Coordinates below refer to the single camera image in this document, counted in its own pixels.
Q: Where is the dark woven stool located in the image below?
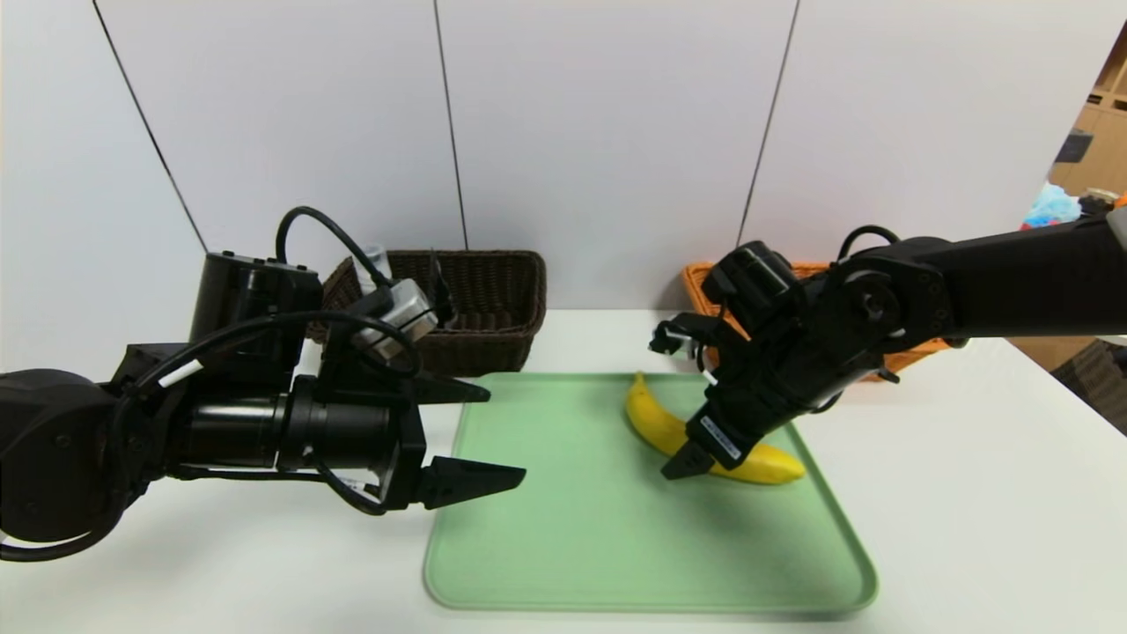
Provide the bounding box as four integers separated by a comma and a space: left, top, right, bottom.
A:
1052, 342, 1127, 437

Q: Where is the yellow banana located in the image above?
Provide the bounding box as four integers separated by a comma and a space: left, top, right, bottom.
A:
625, 372, 806, 485

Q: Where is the black camera cable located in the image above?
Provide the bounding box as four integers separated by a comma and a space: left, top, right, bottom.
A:
836, 225, 903, 265
276, 206, 395, 296

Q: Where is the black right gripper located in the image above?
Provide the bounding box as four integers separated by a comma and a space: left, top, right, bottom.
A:
659, 365, 799, 481

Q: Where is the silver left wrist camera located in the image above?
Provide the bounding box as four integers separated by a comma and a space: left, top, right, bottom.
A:
348, 278, 439, 364

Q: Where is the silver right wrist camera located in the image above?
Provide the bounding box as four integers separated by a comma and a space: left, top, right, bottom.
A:
650, 315, 710, 360

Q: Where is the white bottle grey cap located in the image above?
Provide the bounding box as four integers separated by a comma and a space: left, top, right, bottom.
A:
361, 244, 393, 291

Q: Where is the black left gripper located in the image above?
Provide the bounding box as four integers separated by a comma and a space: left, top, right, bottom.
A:
287, 372, 527, 512

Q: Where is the orange wicker basket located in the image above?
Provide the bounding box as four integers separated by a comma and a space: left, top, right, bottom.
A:
681, 261, 957, 383

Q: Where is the green plastic tray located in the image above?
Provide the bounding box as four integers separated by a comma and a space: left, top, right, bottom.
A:
424, 372, 879, 611

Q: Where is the black cosmetic tube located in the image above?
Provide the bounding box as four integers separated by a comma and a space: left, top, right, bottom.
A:
429, 251, 457, 327

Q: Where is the dark grey wall box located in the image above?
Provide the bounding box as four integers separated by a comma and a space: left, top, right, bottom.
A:
1050, 130, 1091, 166

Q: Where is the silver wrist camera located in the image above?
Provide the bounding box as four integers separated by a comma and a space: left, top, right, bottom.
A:
348, 278, 439, 364
650, 315, 710, 360

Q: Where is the blue plastic bag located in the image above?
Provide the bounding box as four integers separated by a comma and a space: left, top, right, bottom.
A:
1021, 183, 1080, 232

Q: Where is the dark brown wicker basket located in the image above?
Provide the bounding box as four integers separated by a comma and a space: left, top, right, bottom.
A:
308, 251, 548, 378

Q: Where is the black right camera cable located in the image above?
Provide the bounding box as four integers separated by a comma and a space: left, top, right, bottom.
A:
836, 225, 903, 265

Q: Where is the black left camera cable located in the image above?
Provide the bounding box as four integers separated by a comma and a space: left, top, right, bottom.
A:
276, 206, 395, 296

